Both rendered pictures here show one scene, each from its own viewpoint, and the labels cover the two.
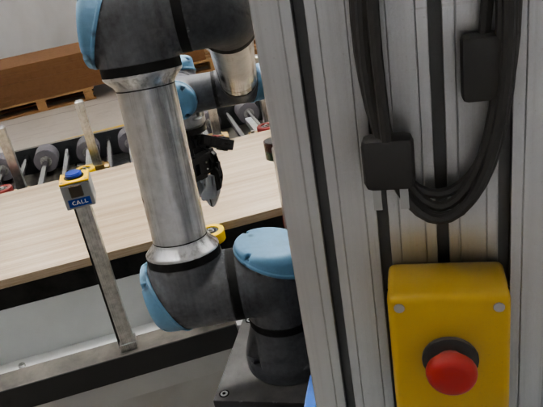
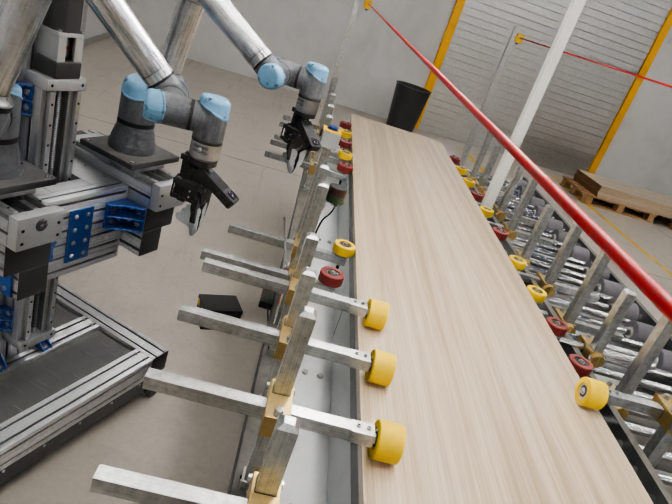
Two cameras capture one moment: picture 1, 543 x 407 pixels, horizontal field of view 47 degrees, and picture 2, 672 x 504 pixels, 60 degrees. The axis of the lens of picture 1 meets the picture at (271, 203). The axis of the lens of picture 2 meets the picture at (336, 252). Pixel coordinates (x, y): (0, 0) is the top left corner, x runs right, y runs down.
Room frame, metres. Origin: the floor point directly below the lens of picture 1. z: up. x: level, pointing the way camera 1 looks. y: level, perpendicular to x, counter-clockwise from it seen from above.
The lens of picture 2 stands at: (1.69, -1.74, 1.72)
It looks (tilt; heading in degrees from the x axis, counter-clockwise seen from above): 24 degrees down; 93
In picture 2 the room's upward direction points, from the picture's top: 19 degrees clockwise
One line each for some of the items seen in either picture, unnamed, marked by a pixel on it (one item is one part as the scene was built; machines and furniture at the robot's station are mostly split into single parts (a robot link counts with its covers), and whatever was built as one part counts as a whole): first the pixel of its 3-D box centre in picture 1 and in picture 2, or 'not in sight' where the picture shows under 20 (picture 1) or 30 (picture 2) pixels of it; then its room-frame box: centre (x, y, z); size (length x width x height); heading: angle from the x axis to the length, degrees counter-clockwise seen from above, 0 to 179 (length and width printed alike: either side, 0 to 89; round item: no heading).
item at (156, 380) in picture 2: not in sight; (270, 408); (1.62, -0.82, 0.95); 0.50 x 0.04 x 0.04; 10
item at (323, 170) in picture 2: not in sight; (306, 226); (1.45, 0.20, 0.91); 0.03 x 0.03 x 0.48; 10
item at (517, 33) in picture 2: not in sight; (487, 106); (2.12, 2.67, 1.25); 0.09 x 0.08 x 1.10; 100
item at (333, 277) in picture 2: not in sight; (328, 286); (1.61, -0.06, 0.85); 0.08 x 0.08 x 0.11
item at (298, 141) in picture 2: (193, 151); (299, 128); (1.33, 0.15, 1.26); 0.09 x 0.08 x 0.12; 139
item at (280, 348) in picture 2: not in sight; (289, 336); (1.58, -0.56, 0.95); 0.13 x 0.06 x 0.05; 100
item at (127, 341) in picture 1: (106, 278); (311, 198); (1.40, 0.46, 0.93); 0.05 x 0.04 x 0.45; 100
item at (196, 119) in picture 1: (188, 117); (306, 105); (1.34, 0.15, 1.34); 0.08 x 0.08 x 0.05
